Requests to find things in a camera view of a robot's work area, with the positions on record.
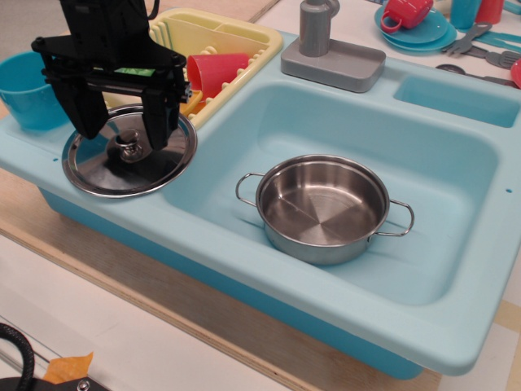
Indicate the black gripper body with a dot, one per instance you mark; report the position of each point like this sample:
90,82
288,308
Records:
107,35

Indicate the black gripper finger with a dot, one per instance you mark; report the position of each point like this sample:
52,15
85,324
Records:
84,107
160,117

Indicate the round steel pot lid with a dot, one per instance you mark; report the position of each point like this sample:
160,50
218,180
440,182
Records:
120,162

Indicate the orange toy piece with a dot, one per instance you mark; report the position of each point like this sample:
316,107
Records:
193,105

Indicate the green toy artichoke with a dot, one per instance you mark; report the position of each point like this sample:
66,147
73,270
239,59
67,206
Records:
142,72

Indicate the blue plastic cup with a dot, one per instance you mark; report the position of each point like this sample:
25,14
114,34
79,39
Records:
27,96

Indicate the red plastic cup in rack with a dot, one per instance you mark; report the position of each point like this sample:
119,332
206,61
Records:
207,73

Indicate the yellow dish drying rack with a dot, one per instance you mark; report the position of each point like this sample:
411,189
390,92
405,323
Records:
191,32

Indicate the grey toy faucet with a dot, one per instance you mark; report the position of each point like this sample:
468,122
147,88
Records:
315,56

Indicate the red mug on plates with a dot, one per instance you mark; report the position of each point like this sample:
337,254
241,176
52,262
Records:
406,14

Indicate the orange tape piece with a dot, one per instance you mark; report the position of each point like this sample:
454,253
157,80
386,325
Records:
61,370

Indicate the top blue plate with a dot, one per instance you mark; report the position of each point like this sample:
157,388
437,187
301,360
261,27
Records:
432,28

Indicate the blue plate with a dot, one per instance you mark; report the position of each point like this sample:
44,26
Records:
432,28
439,44

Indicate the light blue toy sink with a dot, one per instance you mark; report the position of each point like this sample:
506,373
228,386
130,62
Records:
425,292

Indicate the bottom blue plate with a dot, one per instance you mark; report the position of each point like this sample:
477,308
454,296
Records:
439,44

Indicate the grey toy fork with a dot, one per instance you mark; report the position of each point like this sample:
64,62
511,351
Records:
464,44

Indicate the blue tumbler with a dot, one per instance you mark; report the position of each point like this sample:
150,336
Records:
463,13

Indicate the teal toy utensil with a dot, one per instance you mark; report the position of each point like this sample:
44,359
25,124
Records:
499,39

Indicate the red tumbler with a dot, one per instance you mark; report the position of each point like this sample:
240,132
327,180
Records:
490,11

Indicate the grey toy spatula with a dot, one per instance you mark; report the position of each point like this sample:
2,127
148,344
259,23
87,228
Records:
505,59

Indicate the red plate edge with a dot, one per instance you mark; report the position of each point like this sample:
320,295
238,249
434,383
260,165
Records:
515,73

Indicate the steel pot with handles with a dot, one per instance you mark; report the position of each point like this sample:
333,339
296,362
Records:
324,210

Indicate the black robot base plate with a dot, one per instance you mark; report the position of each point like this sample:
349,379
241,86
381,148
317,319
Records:
86,384

